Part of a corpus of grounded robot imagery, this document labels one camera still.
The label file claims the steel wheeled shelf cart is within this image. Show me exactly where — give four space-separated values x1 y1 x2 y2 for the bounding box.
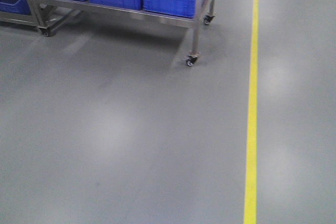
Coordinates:
1 0 215 67

